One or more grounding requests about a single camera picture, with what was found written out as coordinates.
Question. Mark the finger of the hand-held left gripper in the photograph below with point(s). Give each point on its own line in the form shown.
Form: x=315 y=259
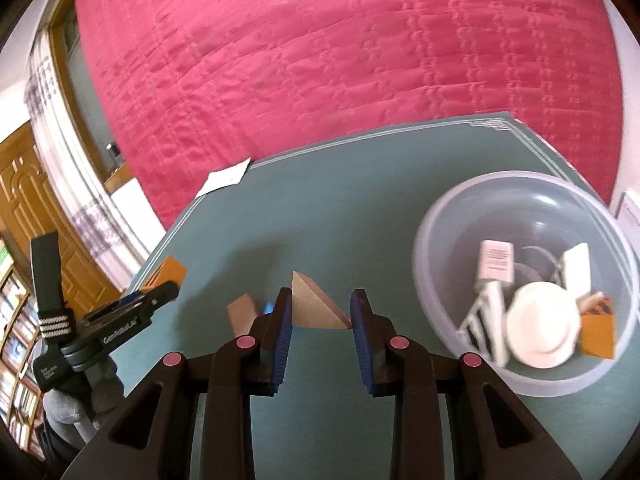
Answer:
x=160 y=292

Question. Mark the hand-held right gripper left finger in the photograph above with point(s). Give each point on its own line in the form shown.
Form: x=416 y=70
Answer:
x=280 y=345

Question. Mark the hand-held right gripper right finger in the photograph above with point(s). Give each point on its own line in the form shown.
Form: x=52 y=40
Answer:
x=362 y=345

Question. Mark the wooden triangular block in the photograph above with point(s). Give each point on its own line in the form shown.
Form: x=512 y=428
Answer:
x=170 y=270

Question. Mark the wooden triangle block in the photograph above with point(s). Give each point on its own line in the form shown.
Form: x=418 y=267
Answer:
x=317 y=307

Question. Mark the white plastic rack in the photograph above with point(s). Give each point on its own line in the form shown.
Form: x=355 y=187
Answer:
x=492 y=320

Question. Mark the clear plastic basin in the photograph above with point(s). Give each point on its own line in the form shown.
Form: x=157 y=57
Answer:
x=460 y=230

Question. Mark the orange wooden block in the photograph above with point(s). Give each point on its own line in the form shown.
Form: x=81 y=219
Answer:
x=597 y=337

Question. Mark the person's left hand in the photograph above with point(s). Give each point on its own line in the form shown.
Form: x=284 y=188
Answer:
x=65 y=410

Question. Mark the blue block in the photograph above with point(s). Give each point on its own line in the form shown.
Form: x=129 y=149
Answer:
x=267 y=307

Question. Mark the bookshelf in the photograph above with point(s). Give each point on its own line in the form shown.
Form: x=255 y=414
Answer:
x=12 y=310

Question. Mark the wooden rectangular block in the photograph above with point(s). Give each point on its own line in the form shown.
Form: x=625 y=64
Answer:
x=242 y=315

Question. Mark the wooden door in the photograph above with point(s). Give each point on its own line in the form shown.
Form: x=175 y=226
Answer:
x=30 y=200

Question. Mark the sheer curtain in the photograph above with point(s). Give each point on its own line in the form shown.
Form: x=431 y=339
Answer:
x=75 y=180

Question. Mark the white paper slip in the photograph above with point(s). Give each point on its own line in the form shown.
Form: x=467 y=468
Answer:
x=222 y=177

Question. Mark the green folding table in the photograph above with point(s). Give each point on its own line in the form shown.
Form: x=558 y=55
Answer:
x=325 y=210

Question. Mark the white round lid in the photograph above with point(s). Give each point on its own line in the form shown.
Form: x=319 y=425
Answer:
x=542 y=325

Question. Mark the white flat slab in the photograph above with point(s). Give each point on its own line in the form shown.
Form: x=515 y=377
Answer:
x=575 y=270

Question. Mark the red quilted blanket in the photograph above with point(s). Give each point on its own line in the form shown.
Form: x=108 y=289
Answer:
x=325 y=50

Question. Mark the white wall box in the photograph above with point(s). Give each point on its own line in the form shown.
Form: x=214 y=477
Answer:
x=630 y=210

